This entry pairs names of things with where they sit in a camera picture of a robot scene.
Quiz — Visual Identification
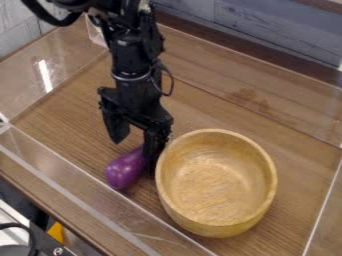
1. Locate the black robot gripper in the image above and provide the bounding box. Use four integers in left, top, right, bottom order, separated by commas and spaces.
97, 73, 172, 167

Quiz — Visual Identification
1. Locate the black cable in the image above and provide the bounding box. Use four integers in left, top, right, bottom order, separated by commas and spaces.
150, 59, 176, 98

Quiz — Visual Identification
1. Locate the brown wooden bowl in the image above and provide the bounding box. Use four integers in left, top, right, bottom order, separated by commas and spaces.
154, 129, 277, 238

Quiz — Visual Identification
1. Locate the purple toy eggplant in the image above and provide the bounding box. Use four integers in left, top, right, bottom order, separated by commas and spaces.
104, 146, 145, 190

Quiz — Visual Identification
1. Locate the clear acrylic tray enclosure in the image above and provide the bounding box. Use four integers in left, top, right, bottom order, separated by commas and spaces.
0, 6, 342, 256

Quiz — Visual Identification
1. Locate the black device with yellow part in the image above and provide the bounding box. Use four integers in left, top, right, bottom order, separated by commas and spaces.
0, 179, 102, 256

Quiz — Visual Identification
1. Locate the clear acrylic corner bracket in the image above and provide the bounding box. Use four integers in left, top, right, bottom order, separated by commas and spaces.
85, 15, 108, 49

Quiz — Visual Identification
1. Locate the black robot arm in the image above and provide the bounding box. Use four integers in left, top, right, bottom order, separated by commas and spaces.
21, 0, 172, 165

